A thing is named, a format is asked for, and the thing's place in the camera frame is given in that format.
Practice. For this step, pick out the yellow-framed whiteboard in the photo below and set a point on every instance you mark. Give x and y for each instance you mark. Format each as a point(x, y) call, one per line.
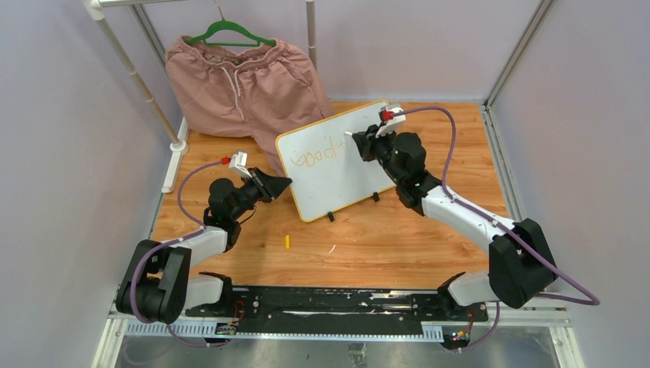
point(325, 166)

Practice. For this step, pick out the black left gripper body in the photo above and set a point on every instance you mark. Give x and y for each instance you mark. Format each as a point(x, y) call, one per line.
point(254, 190)

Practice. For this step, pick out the pink shorts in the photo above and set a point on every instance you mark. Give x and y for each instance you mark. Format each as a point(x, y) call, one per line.
point(259, 93)

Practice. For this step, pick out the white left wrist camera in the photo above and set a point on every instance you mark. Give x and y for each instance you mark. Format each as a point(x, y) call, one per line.
point(238, 164)

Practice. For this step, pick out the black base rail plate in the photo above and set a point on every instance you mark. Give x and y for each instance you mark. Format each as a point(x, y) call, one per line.
point(339, 314)

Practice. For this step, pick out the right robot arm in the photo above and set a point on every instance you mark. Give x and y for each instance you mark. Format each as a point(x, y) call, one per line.
point(519, 257)

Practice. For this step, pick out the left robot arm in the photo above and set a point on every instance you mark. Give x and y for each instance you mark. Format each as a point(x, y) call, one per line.
point(157, 286)

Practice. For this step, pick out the white clothes rack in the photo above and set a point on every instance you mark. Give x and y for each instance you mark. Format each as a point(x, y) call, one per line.
point(178, 138)

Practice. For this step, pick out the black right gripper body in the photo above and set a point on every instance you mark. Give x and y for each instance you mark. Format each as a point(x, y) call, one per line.
point(384, 147)

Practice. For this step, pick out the green clothes hanger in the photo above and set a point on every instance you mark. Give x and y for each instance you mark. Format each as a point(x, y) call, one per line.
point(227, 33)

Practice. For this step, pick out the aluminium frame post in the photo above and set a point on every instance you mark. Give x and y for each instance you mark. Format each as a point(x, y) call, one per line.
point(488, 113)

